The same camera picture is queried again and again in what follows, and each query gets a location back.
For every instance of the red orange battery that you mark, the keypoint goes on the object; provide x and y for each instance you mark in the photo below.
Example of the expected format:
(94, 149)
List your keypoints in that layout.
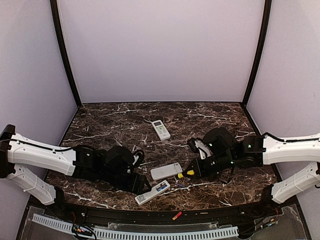
(177, 216)

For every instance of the black frame post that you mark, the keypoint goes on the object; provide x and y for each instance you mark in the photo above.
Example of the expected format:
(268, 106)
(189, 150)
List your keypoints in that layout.
(258, 52)
(63, 52)

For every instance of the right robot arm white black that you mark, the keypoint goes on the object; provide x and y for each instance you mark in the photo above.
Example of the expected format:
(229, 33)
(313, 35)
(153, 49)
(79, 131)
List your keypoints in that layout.
(267, 149)

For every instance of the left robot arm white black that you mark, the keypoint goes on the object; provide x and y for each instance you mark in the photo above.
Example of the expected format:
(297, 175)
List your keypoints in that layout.
(80, 162)

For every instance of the black front rail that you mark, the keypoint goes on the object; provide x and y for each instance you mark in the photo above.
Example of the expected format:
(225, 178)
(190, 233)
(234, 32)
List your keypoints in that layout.
(241, 214)

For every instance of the white remote with label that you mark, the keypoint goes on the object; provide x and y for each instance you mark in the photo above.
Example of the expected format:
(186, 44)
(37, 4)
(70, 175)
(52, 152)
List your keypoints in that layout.
(155, 191)

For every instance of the right black frame post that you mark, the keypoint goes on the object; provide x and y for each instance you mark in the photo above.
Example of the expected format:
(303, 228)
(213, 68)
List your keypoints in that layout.
(258, 52)

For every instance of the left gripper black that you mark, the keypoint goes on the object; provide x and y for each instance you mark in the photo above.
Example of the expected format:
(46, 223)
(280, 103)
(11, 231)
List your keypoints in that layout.
(136, 186)

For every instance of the white slotted cable duct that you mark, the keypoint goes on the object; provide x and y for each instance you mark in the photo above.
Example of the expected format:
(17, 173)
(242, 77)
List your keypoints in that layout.
(119, 231)

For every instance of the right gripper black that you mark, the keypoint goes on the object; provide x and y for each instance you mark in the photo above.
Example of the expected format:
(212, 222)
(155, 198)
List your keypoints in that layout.
(199, 172)

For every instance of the left black frame post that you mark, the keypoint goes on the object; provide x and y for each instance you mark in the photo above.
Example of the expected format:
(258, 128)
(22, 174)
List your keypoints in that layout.
(63, 52)

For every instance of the white remote with buttons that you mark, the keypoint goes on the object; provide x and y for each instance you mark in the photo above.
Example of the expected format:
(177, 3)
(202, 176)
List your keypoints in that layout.
(161, 130)

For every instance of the yellow handled screwdriver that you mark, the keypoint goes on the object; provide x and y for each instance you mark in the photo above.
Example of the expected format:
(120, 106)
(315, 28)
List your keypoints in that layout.
(186, 174)

